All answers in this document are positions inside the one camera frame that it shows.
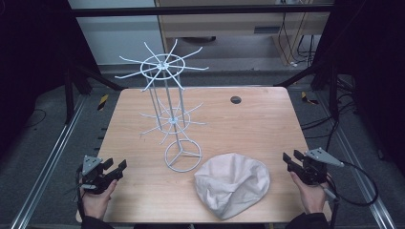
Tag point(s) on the yellow black striped tape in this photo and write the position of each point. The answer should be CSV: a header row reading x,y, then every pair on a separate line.
x,y
102,102
308,98

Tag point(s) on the white cloth cap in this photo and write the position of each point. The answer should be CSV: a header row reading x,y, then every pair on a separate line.
x,y
230,186

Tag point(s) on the black metal stand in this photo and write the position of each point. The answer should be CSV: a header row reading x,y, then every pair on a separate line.
x,y
71,92
332,89

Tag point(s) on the person's left hand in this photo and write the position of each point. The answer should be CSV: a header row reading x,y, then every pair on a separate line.
x,y
95,202

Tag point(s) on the light wooden desk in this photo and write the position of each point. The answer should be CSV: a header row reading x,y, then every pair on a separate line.
x,y
223,27

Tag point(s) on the person's right hand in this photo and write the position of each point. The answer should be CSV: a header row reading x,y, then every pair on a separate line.
x,y
312,197

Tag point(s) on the black horizontal frame bar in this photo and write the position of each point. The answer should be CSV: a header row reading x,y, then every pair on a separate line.
x,y
191,10

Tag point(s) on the black curtain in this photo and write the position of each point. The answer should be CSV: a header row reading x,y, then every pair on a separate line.
x,y
28,63
372,63

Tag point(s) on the dark round table grommet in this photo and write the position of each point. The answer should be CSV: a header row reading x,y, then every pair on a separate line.
x,y
235,99

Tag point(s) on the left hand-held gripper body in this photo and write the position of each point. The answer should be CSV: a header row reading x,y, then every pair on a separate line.
x,y
95,179

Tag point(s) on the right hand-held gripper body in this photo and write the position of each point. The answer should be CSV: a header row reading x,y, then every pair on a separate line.
x,y
313,170

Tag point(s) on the aluminium floor rail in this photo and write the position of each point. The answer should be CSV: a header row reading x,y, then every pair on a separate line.
x,y
47,162
359,171

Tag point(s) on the white cabinet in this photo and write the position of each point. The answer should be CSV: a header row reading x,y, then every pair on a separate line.
x,y
114,35

